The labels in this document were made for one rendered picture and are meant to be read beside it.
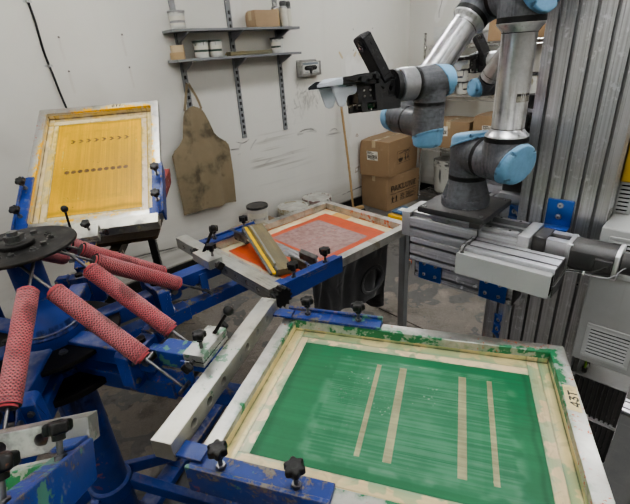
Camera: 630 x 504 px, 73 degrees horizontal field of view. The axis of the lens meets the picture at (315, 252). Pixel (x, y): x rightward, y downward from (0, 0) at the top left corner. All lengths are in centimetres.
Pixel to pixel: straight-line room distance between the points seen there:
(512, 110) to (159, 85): 287
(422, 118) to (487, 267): 48
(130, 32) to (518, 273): 308
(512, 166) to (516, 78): 22
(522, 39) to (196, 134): 291
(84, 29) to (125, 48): 27
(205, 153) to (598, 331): 309
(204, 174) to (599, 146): 304
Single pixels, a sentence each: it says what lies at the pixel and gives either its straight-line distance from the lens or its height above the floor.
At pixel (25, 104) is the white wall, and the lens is 342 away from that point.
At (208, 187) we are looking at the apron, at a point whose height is 73.
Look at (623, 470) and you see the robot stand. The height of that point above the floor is 21.
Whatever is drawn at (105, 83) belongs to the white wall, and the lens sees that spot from 354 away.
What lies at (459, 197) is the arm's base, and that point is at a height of 130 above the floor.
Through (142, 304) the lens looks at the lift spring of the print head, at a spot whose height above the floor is 112.
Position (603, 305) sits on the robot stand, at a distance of 158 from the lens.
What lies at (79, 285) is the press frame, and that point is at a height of 102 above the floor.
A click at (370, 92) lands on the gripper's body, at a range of 102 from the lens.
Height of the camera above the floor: 174
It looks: 25 degrees down
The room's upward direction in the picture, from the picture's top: 4 degrees counter-clockwise
